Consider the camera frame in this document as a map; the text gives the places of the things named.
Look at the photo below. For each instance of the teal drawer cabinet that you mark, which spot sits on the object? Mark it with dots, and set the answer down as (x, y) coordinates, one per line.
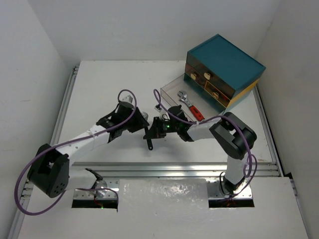
(221, 73)

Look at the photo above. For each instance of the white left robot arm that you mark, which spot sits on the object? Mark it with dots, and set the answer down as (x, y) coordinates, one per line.
(51, 172)

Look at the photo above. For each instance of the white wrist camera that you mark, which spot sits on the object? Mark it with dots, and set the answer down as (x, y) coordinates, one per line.
(128, 99)
(158, 108)

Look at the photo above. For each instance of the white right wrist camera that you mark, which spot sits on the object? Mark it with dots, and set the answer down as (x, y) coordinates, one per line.
(158, 108)

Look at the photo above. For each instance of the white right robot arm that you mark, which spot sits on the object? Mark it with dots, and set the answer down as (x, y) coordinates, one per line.
(234, 136)

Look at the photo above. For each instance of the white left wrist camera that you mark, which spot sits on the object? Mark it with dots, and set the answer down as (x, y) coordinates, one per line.
(128, 99)

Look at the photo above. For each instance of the clear bottom wide drawer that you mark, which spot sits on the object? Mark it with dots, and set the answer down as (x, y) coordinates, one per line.
(208, 106)

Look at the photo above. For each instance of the aluminium rail frame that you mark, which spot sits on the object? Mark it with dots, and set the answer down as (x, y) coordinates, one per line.
(162, 191)

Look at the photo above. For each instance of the black handled adjustable wrench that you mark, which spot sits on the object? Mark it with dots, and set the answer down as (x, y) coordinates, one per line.
(149, 141)

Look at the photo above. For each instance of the red handled adjustable wrench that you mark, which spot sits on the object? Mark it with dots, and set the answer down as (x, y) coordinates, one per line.
(196, 113)

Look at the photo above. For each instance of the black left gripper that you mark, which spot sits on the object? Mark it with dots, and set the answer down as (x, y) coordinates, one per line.
(139, 122)

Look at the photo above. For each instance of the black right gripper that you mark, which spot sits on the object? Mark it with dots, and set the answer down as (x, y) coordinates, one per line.
(155, 131)

